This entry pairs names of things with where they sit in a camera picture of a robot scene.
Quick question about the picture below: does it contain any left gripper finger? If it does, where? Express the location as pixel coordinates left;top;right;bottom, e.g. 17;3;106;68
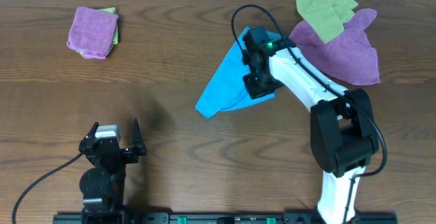
132;118;146;156
87;122;99;139

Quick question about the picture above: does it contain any blue microfiber cloth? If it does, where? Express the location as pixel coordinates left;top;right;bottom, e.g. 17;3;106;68
196;42;275;118

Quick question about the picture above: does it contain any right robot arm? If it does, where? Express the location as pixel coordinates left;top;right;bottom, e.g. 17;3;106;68
243;27;378;223

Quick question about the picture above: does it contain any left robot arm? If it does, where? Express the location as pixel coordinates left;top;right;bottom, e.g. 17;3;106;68
79;119;146;215

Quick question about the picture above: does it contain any green unfolded cloth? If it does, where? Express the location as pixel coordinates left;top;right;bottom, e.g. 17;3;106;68
296;0;358;44

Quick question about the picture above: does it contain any purple unfolded cloth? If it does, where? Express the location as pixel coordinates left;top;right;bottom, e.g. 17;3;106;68
290;8;381;86

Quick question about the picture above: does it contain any purple folded cloth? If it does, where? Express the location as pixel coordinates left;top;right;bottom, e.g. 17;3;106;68
66;6;119;60

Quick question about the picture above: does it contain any green folded cloth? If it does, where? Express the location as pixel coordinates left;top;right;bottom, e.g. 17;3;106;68
75;7;119;56

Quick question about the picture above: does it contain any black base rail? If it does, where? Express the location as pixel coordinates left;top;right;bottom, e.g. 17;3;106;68
52;211;399;224

